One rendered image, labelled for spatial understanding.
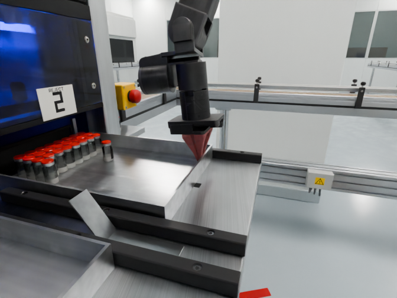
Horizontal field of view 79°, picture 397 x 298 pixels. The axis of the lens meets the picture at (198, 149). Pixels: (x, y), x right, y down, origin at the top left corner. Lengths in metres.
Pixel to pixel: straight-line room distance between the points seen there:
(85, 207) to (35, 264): 0.08
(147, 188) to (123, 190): 0.04
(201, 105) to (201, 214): 0.20
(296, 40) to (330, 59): 0.26
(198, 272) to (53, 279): 0.16
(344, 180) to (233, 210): 1.13
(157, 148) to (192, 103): 0.20
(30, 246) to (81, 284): 0.13
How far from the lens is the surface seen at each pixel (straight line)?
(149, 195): 0.43
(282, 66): 1.89
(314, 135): 1.99
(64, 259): 0.35
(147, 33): 9.57
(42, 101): 0.55
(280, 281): 1.51
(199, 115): 0.46
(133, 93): 0.73
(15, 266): 0.37
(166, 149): 0.60
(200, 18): 0.46
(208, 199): 0.42
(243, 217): 0.38
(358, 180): 1.50
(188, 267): 0.28
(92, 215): 0.36
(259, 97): 1.29
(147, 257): 0.30
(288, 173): 1.44
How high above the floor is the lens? 1.11
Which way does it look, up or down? 21 degrees down
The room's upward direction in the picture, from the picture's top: straight up
